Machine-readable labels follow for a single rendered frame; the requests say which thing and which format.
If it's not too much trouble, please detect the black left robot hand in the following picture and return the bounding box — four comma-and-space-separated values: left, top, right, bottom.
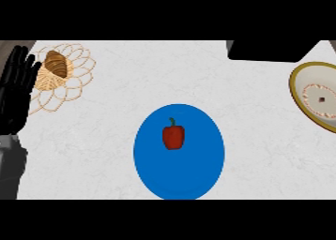
0, 45, 44, 137

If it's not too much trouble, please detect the wicker basket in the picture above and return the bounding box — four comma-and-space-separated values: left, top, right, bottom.
29, 42, 99, 116

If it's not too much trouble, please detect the black appliance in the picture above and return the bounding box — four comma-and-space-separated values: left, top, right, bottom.
227, 40, 323, 63

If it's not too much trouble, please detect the blue plate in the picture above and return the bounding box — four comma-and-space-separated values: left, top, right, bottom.
133, 103, 227, 201

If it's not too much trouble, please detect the white bowl with gold rim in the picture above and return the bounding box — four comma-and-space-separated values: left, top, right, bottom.
289, 61, 336, 137

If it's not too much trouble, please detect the red bell pepper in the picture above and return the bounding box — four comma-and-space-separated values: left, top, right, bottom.
162, 117, 187, 151

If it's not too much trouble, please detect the brown croissant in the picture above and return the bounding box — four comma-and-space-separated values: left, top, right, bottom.
44, 50, 70, 79

